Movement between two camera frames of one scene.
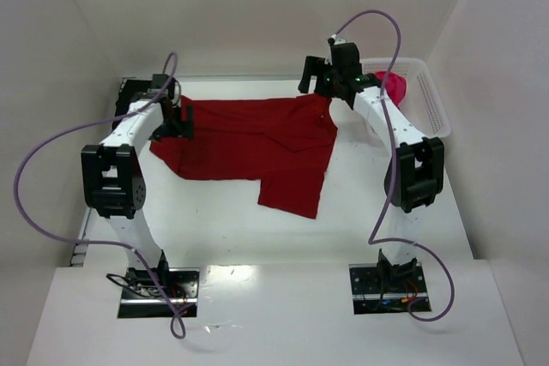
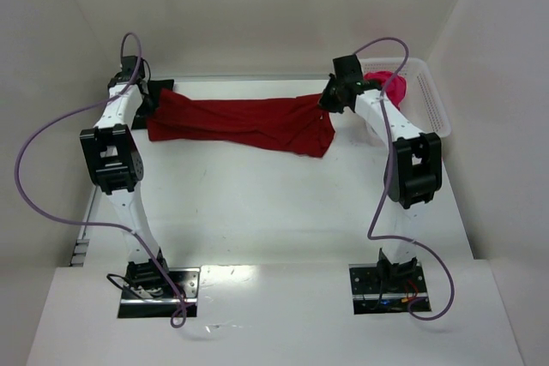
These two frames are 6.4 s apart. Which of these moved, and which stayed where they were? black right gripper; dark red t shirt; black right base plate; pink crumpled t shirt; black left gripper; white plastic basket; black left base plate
Moved: black right gripper; dark red t shirt; black left gripper
Stayed: white plastic basket; black left base plate; black right base plate; pink crumpled t shirt
